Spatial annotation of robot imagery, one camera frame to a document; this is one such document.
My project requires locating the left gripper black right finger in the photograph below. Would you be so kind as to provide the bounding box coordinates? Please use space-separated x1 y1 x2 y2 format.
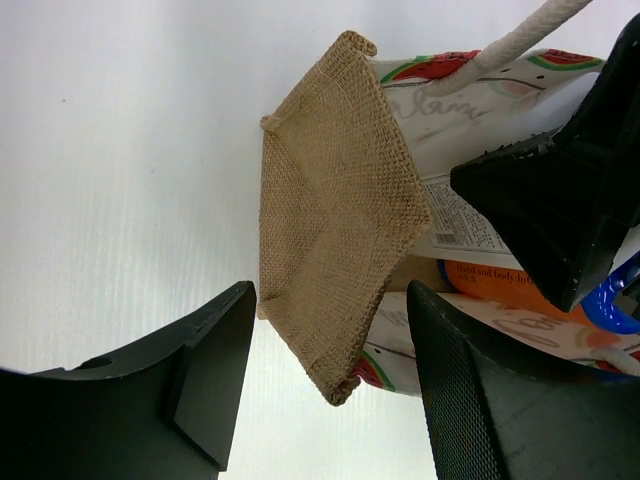
407 281 639 479

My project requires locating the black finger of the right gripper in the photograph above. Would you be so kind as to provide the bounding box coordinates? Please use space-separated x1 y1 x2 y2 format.
450 17 639 311

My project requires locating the orange bottle blue cap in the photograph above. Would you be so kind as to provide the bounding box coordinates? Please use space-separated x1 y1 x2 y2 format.
438 260 639 334

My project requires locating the patterned canvas bag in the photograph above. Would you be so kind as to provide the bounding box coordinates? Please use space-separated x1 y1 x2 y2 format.
258 1 639 406

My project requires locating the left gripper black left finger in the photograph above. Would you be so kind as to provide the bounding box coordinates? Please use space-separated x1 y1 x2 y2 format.
1 281 256 479

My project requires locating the small white bottle grey cap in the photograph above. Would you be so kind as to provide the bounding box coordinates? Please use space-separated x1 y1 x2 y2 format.
413 174 520 269

